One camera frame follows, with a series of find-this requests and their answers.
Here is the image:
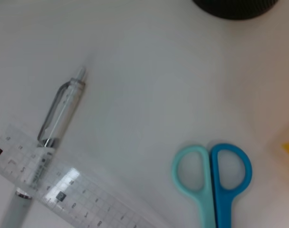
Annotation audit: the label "clear grey-grip ballpoint pen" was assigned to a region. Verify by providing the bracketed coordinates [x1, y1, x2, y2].
[0, 67, 87, 228]

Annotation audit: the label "transparent plastic ruler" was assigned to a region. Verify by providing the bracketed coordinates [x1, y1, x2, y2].
[0, 123, 159, 228]

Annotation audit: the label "blue and teal scissors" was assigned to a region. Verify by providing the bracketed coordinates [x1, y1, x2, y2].
[172, 142, 253, 228]

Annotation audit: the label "black mesh pen holder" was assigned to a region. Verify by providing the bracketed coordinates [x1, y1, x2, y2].
[191, 0, 281, 20]

